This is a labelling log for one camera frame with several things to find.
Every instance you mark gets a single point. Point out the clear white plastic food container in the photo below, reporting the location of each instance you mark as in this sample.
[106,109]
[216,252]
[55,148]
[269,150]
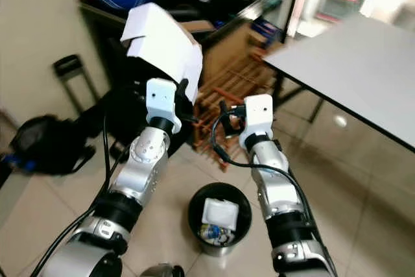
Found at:
[220,213]

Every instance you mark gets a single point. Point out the white folding table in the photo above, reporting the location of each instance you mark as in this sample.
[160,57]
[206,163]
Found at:
[356,69]

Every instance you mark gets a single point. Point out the black glass table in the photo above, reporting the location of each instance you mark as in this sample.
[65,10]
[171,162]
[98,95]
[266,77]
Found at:
[97,30]

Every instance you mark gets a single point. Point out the blue printed carton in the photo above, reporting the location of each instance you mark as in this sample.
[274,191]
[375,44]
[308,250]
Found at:
[262,29]

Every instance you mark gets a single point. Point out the wooden slatted rack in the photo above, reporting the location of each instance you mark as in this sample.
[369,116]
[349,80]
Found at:
[233,76]

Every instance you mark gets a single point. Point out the white cardboard piece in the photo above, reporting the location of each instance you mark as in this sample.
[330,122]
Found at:
[165,43]

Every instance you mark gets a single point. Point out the black backpack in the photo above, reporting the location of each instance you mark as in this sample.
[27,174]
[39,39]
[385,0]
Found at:
[48,144]

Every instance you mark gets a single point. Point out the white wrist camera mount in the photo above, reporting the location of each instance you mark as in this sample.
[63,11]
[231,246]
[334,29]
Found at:
[162,102]
[258,118]

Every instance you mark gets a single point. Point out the left robot leg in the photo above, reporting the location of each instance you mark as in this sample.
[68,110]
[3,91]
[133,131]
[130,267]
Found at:
[162,270]

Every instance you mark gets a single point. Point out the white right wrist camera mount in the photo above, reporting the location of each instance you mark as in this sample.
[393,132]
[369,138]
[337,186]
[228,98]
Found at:
[258,118]

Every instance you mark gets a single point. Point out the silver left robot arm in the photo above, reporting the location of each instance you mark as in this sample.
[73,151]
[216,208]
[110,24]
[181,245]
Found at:
[142,167]

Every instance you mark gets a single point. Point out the blue yellow crumpled wrapper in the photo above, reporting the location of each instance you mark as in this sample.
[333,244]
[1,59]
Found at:
[211,233]

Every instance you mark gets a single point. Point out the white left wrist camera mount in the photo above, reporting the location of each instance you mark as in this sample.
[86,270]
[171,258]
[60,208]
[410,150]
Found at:
[162,102]

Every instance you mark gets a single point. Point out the black round rubbish bin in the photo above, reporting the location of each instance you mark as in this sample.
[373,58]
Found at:
[245,215]

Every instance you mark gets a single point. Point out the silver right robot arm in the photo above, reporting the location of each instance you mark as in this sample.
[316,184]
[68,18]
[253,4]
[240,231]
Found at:
[282,192]

